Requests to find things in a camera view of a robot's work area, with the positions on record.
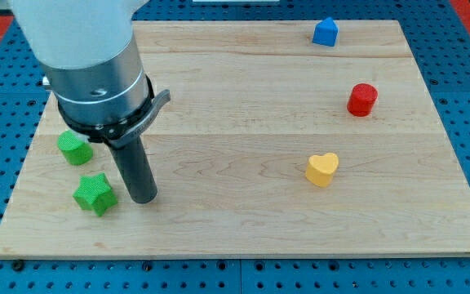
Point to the green star block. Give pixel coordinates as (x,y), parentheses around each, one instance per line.
(95,193)

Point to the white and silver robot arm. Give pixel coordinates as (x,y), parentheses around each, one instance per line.
(88,52)

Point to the light wooden board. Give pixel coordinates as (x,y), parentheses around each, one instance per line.
(251,101)

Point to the yellow heart block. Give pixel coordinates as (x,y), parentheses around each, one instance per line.
(320,169)

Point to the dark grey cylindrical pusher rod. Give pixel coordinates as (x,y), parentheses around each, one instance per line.
(133,165)

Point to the black clamp with grey lever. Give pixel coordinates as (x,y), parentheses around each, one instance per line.
(137,124)

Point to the red cylinder block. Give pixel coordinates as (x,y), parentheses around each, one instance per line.
(362,99)

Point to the green cylinder block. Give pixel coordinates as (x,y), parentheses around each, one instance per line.
(75,151)

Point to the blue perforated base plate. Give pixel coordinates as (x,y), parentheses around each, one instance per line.
(439,36)

